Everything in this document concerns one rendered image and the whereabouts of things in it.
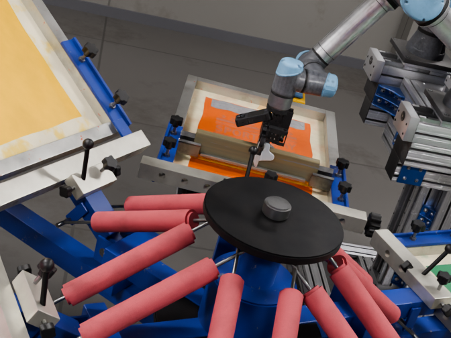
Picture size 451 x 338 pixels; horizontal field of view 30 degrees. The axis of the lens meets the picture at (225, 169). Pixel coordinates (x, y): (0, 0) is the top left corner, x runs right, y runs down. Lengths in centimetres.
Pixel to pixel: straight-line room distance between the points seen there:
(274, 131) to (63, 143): 71
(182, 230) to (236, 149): 91
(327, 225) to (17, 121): 87
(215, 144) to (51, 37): 62
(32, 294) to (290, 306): 50
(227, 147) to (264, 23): 403
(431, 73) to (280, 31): 342
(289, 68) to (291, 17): 413
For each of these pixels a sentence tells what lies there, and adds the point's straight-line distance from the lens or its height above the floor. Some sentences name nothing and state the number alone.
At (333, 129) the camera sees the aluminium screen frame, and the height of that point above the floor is 99.
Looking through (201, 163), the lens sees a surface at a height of 96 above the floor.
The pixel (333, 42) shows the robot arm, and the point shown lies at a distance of 268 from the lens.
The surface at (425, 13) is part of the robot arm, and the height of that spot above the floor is 161.
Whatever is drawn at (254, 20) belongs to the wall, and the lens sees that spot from 663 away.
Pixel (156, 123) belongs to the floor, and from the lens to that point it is 507.
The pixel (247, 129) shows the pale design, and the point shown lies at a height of 96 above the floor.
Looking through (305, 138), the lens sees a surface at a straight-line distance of 308.
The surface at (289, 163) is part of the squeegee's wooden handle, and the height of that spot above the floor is 103.
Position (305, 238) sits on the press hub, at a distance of 176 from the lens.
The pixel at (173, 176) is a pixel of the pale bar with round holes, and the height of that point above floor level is 103.
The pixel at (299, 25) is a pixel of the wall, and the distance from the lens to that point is 669.
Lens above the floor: 222
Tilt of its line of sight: 28 degrees down
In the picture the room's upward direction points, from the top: 16 degrees clockwise
